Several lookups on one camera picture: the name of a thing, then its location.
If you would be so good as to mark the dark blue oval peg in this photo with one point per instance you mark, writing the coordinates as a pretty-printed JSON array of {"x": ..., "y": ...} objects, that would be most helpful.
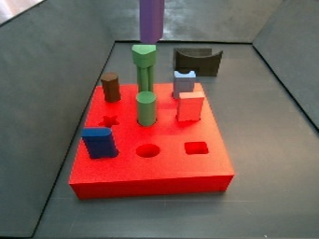
[{"x": 99, "y": 142}]

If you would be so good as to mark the brown hexagonal peg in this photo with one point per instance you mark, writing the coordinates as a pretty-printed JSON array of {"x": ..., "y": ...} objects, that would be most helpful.
[{"x": 111, "y": 87}]

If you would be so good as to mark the salmon red rectangular peg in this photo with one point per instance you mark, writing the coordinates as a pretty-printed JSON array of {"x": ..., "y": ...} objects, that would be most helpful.
[{"x": 190, "y": 105}]

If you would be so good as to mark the green cylinder peg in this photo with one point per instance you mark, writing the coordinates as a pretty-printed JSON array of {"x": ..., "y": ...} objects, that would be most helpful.
[{"x": 146, "y": 99}]

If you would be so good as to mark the light blue notched peg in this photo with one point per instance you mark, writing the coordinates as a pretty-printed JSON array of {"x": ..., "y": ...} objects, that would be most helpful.
[{"x": 183, "y": 82}]

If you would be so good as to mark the green triangular peg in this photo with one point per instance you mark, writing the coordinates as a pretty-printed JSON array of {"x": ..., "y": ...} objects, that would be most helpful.
[{"x": 144, "y": 60}]

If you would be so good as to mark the purple rectangular block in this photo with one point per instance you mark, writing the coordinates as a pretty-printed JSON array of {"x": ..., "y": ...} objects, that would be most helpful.
[{"x": 151, "y": 20}]

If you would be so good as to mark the black curved holder stand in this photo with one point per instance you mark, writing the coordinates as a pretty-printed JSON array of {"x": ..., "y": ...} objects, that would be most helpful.
[{"x": 199, "y": 60}]

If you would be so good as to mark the red shape sorter board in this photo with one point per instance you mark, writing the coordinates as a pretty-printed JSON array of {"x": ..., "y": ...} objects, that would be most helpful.
[{"x": 172, "y": 157}]

